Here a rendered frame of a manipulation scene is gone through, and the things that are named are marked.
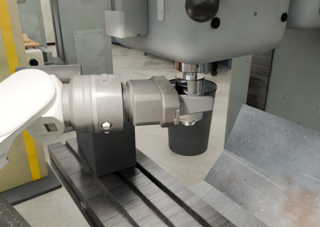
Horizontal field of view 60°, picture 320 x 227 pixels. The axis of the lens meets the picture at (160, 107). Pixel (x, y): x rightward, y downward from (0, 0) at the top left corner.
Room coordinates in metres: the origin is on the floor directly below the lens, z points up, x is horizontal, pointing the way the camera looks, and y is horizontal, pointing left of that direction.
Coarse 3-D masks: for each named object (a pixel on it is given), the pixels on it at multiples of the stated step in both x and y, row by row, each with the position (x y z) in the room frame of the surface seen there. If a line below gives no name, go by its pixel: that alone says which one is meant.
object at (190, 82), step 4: (176, 76) 0.42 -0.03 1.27; (180, 76) 0.42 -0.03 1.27; (200, 76) 0.42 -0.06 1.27; (176, 80) 0.41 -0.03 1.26; (180, 80) 0.40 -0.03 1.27; (184, 80) 0.40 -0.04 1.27; (188, 80) 0.40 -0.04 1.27; (192, 80) 0.40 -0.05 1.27; (196, 80) 0.40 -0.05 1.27; (200, 80) 0.40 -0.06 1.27; (204, 80) 0.41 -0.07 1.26; (180, 84) 0.40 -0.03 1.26; (184, 84) 0.40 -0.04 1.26; (188, 84) 0.40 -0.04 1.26; (192, 84) 0.40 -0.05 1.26; (196, 84) 0.40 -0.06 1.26; (200, 84) 0.40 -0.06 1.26
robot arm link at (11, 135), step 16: (16, 80) 0.35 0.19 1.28; (32, 80) 0.35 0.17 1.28; (48, 80) 0.35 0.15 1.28; (0, 96) 0.33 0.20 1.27; (16, 96) 0.33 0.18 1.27; (32, 96) 0.33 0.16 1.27; (48, 96) 0.34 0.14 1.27; (0, 112) 0.31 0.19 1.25; (16, 112) 0.31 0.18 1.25; (32, 112) 0.32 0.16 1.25; (0, 128) 0.29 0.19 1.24; (16, 128) 0.30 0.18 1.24; (0, 144) 0.29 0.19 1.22; (0, 160) 0.30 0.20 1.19
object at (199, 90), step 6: (204, 84) 0.42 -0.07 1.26; (180, 90) 0.40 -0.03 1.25; (186, 90) 0.40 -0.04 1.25; (192, 90) 0.40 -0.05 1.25; (198, 90) 0.40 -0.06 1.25; (192, 114) 0.40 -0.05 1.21; (198, 114) 0.40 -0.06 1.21; (180, 120) 0.40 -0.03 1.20; (186, 120) 0.40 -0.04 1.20; (192, 120) 0.40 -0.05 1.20; (198, 120) 0.41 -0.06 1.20
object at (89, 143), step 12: (120, 132) 0.66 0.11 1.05; (132, 132) 0.68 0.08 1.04; (84, 144) 0.72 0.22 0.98; (96, 144) 0.63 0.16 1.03; (108, 144) 0.64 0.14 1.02; (120, 144) 0.66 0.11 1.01; (132, 144) 0.68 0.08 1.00; (96, 156) 0.63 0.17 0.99; (108, 156) 0.64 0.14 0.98; (120, 156) 0.66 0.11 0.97; (132, 156) 0.68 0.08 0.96; (96, 168) 0.63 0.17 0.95; (108, 168) 0.64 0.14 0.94; (120, 168) 0.66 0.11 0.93
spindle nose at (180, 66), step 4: (176, 64) 0.41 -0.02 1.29; (180, 64) 0.41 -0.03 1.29; (184, 64) 0.40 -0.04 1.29; (188, 64) 0.40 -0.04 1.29; (192, 64) 0.40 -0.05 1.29; (200, 64) 0.40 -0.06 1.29; (204, 64) 0.41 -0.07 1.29; (176, 68) 0.41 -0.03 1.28; (180, 68) 0.41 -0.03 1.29; (184, 68) 0.40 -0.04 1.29; (188, 68) 0.40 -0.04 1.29; (192, 68) 0.40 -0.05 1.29; (196, 68) 0.40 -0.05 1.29; (200, 68) 0.40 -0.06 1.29; (204, 68) 0.41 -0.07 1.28; (188, 72) 0.40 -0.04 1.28; (192, 72) 0.40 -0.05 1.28; (196, 72) 0.40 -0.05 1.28
